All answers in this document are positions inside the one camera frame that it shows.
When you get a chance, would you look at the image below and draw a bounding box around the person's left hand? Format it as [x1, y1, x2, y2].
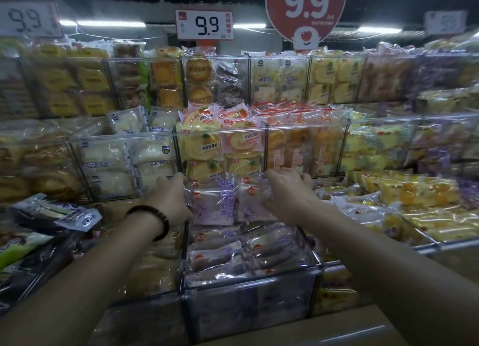
[144, 172, 195, 227]

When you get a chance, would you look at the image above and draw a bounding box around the red round price sign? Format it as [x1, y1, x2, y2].
[265, 0, 347, 51]

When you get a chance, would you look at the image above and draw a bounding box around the stack of orange toast packets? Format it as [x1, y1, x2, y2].
[149, 46, 185, 110]

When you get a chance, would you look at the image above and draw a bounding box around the stack of lilac packets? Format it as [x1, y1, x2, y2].
[411, 48, 479, 97]

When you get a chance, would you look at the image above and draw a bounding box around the group of brown bread packets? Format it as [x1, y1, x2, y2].
[0, 120, 88, 209]

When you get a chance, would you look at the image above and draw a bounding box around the metal shelf rail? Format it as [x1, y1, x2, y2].
[412, 237, 479, 256]

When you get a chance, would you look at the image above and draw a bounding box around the white rectangular price sign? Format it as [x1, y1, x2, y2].
[175, 10, 234, 41]
[424, 10, 469, 36]
[0, 2, 63, 38]

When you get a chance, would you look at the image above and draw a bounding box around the group of orange cake packets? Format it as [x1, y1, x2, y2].
[251, 102, 350, 179]

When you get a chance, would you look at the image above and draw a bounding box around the group of yellow roll packets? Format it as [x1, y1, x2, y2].
[177, 103, 267, 182]

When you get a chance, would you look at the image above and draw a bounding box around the stack of cream bread packets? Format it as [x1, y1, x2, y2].
[250, 55, 312, 104]

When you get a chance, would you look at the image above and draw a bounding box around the person's right forearm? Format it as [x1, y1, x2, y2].
[299, 204, 479, 346]

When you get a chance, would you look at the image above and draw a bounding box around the group of white bread packets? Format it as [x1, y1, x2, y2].
[73, 107, 179, 200]

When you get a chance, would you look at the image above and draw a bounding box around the group of black snack packets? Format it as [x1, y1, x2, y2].
[9, 193, 103, 233]

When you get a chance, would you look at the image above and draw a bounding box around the stack of yellow sponge packets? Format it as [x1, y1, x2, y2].
[308, 53, 366, 104]

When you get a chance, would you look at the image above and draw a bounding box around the black bead bracelet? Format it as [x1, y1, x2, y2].
[125, 205, 170, 242]

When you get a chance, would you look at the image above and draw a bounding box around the purple bread packet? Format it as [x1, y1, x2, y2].
[234, 177, 278, 224]
[186, 177, 237, 227]

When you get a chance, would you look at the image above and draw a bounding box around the clear acrylic display bin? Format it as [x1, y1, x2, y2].
[181, 222, 325, 343]
[67, 127, 180, 205]

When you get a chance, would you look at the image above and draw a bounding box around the pile of purple bread packs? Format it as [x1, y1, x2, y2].
[185, 222, 319, 284]

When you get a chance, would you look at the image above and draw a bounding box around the stack of dark cake packets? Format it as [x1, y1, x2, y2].
[215, 59, 249, 108]

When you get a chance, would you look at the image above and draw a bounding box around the person's left forearm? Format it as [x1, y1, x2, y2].
[0, 207, 165, 346]

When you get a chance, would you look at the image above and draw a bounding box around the person's right hand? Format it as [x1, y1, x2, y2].
[263, 167, 322, 225]

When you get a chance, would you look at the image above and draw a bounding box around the stack of brown pastry packets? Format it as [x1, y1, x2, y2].
[359, 52, 417, 102]

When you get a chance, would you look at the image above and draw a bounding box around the pile of yellow cake packets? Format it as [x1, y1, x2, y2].
[316, 169, 479, 247]

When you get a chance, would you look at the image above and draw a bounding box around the group of pale yellow packets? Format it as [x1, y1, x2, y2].
[340, 112, 425, 172]

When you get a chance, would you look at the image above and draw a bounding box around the green snack packet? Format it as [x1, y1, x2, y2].
[0, 231, 54, 272]

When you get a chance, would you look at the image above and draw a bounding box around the stack of round cake packets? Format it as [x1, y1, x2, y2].
[183, 56, 218, 106]

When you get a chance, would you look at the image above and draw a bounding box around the stack of yellow bread packets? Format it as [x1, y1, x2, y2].
[20, 44, 117, 117]

